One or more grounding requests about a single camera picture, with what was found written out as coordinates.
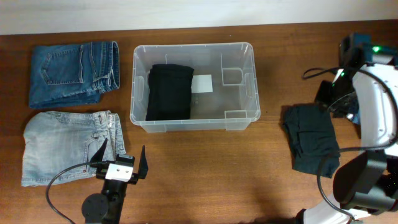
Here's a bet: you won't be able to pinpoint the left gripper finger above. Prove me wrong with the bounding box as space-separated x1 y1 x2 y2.
137 145 149 179
90 138 108 162

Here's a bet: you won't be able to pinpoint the dark green garment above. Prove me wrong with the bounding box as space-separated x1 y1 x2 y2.
282 105 340 178

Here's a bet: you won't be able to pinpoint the black garment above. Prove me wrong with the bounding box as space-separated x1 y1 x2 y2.
146 64 194 121

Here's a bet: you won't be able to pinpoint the clear plastic storage bin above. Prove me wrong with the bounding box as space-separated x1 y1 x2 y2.
130 42 261 133

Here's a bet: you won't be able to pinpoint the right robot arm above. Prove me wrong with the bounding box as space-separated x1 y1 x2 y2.
295 33 397 223

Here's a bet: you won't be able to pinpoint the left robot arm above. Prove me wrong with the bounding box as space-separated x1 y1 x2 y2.
81 141 149 224

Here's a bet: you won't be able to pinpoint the light blue folded jeans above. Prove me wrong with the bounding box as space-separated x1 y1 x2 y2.
21 111 126 187

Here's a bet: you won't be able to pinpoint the dark blue folded jeans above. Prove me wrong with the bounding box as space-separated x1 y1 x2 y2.
29 41 120 109

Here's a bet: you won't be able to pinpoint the white label in bin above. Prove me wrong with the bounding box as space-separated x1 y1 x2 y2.
191 75 213 93

